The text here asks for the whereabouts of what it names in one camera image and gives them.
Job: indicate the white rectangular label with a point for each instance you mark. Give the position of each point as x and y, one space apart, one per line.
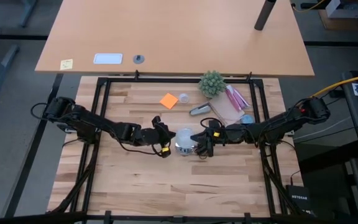
108 58

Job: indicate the yellow sticky note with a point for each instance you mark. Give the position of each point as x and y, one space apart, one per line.
66 64

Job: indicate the orange sticky note pad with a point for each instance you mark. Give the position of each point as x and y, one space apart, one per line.
168 101

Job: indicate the grey box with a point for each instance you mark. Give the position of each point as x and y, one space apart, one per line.
343 11

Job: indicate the white power strip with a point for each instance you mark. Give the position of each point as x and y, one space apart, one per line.
65 128

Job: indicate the green succulent plant in pot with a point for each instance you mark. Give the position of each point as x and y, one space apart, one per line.
211 84

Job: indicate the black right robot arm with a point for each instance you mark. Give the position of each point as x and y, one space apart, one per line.
278 124

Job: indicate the black aluminium table frame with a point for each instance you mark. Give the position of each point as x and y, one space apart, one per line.
179 80

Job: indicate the light blue round lid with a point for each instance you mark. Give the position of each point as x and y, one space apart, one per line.
247 119

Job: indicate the pink box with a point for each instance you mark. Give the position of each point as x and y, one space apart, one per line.
232 98

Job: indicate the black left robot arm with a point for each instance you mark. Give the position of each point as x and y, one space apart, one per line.
98 124

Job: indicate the dark grey pole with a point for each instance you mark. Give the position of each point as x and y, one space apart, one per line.
264 15

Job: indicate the black Netgear router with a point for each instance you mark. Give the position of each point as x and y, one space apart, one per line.
298 197

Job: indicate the small clear plastic cup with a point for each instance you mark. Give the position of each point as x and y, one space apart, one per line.
183 98

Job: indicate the large tan desk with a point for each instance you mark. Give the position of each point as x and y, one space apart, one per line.
179 31

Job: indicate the grey stapler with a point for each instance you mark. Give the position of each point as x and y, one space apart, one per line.
200 109

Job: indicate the pink and white packet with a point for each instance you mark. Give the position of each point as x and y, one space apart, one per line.
242 99

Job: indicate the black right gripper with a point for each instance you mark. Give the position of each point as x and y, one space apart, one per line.
222 135

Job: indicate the brown cardboard box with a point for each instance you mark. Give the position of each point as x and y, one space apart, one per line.
337 24

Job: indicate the chrome lamp socket base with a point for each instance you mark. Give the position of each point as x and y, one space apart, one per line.
185 152

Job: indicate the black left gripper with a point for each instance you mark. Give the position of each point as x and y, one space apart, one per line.
154 137

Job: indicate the tan notebook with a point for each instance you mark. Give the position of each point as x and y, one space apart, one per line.
224 107

